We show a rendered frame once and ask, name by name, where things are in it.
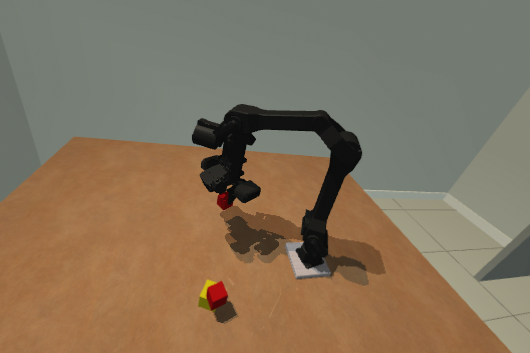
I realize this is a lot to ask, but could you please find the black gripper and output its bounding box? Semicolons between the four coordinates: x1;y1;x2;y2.
201;154;261;205

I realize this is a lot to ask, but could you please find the red cube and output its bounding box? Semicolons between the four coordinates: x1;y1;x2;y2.
217;191;233;210
206;281;228;310

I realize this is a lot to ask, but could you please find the yellow cube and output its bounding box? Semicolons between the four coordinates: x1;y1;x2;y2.
199;280;217;312

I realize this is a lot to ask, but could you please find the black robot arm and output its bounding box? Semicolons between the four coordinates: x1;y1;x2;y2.
192;104;362;269

